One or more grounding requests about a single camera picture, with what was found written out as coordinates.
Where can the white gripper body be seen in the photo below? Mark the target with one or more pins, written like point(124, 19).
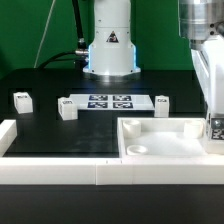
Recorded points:
point(208, 63)

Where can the white square tabletop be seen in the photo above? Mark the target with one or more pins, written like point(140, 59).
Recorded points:
point(164, 137)

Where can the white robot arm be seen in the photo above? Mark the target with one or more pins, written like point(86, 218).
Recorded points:
point(112, 55)

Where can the white U-shaped obstacle fence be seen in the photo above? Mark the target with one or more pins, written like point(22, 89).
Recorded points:
point(106, 171)

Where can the white marker base plate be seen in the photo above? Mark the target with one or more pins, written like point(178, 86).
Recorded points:
point(112, 102)

